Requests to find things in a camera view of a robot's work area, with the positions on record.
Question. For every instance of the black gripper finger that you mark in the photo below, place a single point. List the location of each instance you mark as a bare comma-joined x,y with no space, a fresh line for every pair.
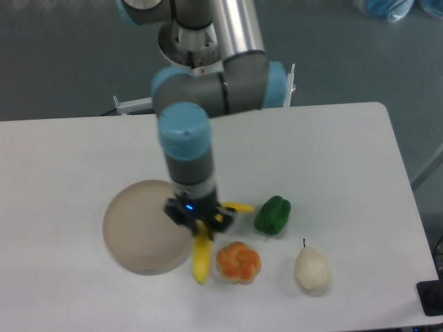
180,215
219,220

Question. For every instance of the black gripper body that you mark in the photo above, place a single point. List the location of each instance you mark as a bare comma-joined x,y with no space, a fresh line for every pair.
198,207

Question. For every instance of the yellow banana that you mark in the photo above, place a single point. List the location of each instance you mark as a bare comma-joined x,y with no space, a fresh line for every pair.
203,246

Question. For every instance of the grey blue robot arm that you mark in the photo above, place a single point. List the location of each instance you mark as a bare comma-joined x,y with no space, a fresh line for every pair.
184,101

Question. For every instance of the beige round plate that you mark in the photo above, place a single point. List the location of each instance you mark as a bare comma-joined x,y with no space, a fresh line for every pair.
138,233

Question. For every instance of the orange knotted bread roll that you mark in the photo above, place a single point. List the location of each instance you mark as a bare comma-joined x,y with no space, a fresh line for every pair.
237,263

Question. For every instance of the green bell pepper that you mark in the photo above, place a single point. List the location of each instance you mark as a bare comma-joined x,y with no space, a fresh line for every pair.
273,216

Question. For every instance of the white pear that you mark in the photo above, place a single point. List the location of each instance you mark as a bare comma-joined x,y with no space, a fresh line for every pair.
311,270

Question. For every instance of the black device at table edge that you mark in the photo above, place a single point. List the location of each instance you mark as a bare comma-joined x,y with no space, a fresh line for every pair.
430,295

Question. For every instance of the grey metal table leg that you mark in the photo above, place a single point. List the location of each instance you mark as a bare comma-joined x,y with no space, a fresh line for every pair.
430,165

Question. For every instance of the blue plastic bag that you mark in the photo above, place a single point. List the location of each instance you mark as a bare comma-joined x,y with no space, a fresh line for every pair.
392,11

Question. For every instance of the white left support bracket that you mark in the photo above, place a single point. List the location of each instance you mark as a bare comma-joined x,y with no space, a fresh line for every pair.
134,107

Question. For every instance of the white support bracket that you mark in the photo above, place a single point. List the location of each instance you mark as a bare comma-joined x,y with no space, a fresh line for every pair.
290,87
134,107

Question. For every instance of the white right support bracket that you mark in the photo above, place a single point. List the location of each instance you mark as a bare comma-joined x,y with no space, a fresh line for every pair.
290,87

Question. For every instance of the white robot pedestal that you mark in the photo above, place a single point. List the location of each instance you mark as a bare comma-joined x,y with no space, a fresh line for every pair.
193,50

